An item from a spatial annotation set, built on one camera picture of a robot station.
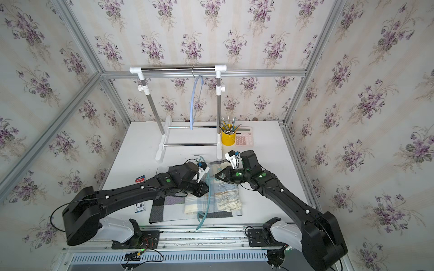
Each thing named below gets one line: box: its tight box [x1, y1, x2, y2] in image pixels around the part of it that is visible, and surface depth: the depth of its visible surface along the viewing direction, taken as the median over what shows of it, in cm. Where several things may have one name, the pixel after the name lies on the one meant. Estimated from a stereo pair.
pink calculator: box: [235, 126, 254, 147], surface depth 110 cm
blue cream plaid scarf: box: [184, 160, 243, 217], surface depth 81 cm
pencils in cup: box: [219, 115, 242, 135], surface depth 106 cm
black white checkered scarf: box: [149, 195, 243, 225], surface depth 81 cm
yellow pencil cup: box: [220, 130, 237, 147], surface depth 106 cm
